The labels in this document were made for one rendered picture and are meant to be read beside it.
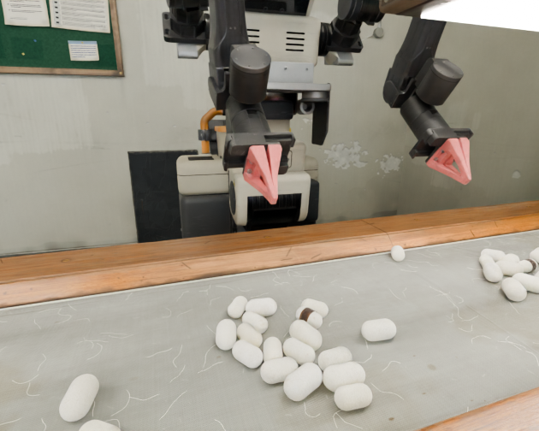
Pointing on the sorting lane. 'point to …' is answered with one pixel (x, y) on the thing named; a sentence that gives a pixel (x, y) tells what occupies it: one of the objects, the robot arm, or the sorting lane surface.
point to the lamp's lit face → (501, 14)
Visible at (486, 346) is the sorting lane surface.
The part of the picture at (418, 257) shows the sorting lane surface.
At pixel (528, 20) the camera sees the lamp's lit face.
